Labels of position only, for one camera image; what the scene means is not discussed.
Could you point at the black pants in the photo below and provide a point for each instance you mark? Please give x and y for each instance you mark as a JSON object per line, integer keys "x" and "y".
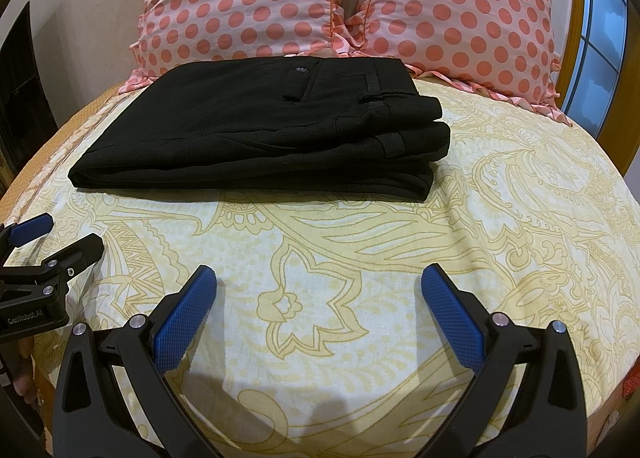
{"x": 225, "y": 127}

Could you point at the pink polka dot pillow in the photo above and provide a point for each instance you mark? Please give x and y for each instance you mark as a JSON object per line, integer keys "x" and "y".
{"x": 460, "y": 12}
{"x": 225, "y": 2}

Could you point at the person's left hand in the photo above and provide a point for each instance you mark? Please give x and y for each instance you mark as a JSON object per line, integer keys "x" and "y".
{"x": 25, "y": 378}

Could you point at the wooden framed window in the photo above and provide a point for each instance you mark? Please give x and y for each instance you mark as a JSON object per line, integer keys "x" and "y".
{"x": 600, "y": 37}

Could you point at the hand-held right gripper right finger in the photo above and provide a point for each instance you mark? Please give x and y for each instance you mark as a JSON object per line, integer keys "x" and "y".
{"x": 452, "y": 323}

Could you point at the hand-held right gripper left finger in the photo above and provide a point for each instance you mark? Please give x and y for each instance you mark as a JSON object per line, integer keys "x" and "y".
{"x": 187, "y": 318}

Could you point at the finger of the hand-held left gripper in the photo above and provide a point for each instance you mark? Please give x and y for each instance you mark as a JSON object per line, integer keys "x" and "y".
{"x": 80, "y": 250}
{"x": 32, "y": 229}

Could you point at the bed with yellow patterned sheet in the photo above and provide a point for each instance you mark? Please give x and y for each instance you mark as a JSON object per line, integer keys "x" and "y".
{"x": 350, "y": 248}

